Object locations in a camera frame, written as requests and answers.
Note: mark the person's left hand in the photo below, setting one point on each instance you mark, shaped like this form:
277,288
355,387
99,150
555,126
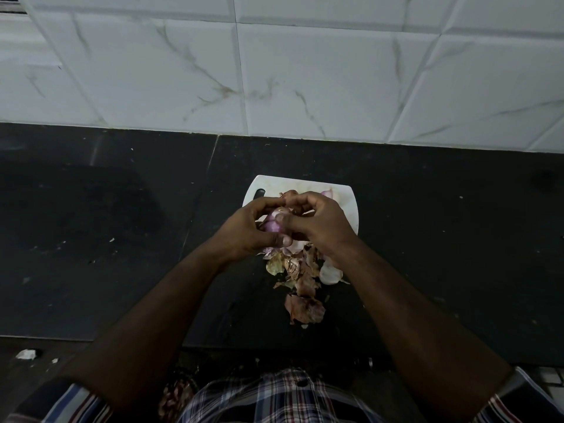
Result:
238,235

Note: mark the person's right hand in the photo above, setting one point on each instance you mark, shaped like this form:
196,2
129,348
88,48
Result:
326,226

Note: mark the person's right thumb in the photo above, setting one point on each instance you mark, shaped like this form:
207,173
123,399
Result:
286,222

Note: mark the person's left thumb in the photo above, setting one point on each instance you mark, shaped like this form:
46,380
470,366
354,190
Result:
278,242

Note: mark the person's right forearm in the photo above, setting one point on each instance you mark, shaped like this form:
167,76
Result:
414,330

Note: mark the person's left forearm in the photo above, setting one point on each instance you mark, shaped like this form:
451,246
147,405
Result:
150,330

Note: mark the pile of onion peels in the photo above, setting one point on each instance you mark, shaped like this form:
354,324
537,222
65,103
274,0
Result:
304,277

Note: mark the small purple onion piece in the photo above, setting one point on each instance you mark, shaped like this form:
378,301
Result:
327,193

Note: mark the white cutting board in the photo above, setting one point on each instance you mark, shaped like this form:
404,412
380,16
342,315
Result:
346,207

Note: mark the plaid shirt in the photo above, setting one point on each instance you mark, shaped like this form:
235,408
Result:
273,400

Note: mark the reddish patterned cloth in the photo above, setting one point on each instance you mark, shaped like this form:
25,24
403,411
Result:
176,394

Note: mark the crumpled white paper scrap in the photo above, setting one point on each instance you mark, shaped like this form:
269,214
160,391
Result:
26,354

